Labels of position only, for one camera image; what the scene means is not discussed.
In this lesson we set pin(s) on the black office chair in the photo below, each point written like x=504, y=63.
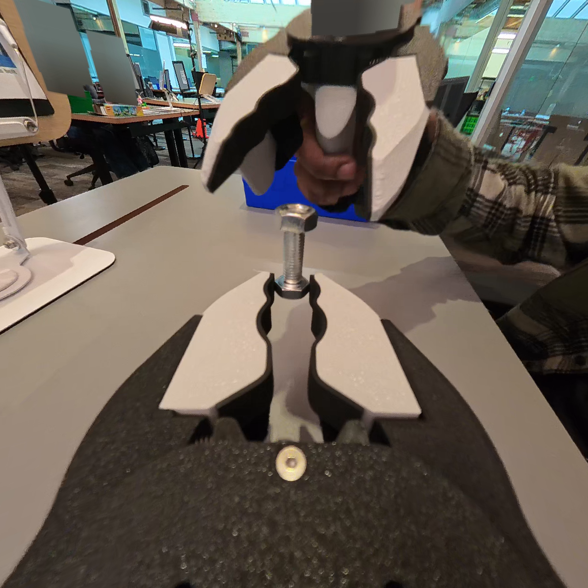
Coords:
x=128, y=156

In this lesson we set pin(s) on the silver bolt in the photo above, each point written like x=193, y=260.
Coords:
x=294, y=257

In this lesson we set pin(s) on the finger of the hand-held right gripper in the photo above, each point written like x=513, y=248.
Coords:
x=399, y=119
x=239, y=105

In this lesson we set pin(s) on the orange traffic cone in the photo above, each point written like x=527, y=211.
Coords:
x=202, y=131

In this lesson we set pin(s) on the green plastic bin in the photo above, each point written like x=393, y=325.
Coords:
x=80, y=103

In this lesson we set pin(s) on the silver hex nut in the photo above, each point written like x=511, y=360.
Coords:
x=294, y=291

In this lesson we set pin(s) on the wooden office desk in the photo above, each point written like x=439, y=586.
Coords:
x=183, y=104

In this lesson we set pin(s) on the tan chair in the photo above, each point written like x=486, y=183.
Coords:
x=207, y=83

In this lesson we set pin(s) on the blue plastic bin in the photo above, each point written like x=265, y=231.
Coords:
x=271, y=200

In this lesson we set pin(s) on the person's right forearm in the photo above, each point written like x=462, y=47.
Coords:
x=496, y=202

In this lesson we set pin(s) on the person's dark trousers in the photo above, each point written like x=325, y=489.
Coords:
x=569, y=413

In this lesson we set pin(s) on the person's right hand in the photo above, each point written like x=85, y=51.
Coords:
x=328, y=177

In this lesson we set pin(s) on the person's plaid shirt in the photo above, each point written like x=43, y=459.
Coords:
x=551, y=330

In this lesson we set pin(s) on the computer monitor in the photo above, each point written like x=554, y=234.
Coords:
x=180, y=76

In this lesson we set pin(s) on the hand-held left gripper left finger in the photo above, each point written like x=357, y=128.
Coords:
x=220, y=358

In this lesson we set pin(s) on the clear tablet stand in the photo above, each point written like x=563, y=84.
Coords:
x=20, y=250

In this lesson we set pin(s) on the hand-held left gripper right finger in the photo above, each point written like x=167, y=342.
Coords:
x=363, y=363

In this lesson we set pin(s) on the colourful toy box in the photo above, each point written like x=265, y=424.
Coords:
x=121, y=110

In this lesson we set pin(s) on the white base pad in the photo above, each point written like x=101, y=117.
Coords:
x=69, y=266

